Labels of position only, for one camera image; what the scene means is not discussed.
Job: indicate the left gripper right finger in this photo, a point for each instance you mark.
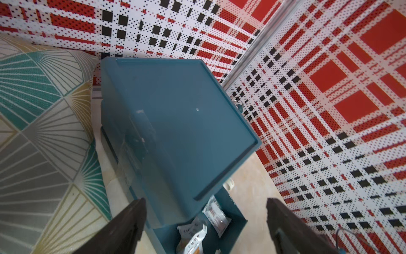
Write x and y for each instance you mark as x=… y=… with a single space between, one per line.
x=290 y=235

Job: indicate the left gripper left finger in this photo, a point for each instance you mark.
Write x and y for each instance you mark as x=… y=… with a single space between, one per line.
x=121 y=234

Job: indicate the white cookie packet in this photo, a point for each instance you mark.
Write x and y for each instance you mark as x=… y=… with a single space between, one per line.
x=192 y=236
x=216 y=216

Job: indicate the teal three-drawer cabinet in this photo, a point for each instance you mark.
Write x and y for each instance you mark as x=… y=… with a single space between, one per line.
x=177 y=138

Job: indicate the patterned green yellow pillow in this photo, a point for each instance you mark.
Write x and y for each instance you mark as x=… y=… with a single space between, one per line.
x=53 y=197

